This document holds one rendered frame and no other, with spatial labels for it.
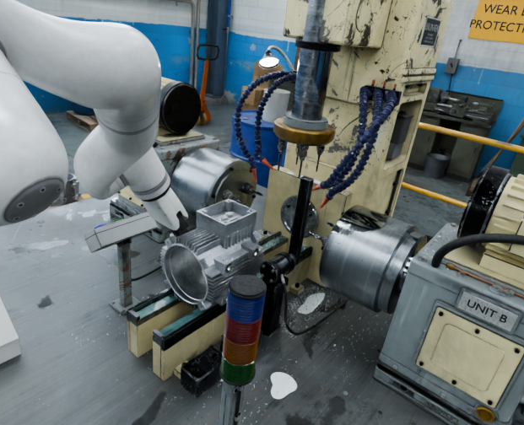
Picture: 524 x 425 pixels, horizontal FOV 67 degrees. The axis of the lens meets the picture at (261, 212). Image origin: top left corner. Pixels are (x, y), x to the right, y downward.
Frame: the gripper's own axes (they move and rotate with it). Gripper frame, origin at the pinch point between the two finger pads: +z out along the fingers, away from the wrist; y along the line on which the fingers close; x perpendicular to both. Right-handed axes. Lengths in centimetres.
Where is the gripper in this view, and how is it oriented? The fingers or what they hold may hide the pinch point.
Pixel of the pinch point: (179, 230)
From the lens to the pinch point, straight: 100.4
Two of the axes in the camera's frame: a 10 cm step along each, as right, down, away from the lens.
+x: 6.0, -6.8, 4.1
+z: 2.2, 6.4, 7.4
